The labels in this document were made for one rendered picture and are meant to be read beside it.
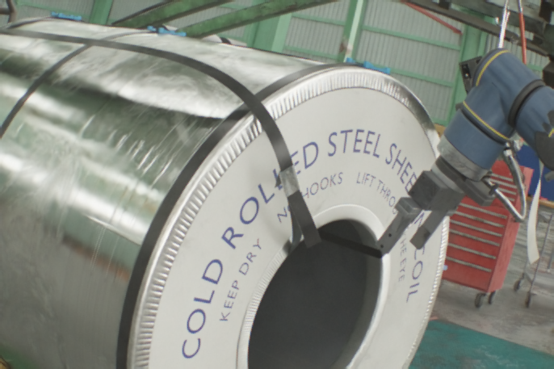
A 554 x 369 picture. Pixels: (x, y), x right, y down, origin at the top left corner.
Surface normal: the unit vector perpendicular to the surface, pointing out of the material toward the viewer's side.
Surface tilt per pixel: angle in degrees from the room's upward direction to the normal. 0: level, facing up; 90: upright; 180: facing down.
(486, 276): 90
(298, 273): 98
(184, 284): 90
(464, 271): 90
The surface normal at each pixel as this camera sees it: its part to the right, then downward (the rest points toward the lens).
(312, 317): -0.53, -0.33
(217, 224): 0.75, 0.24
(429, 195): -0.58, -0.03
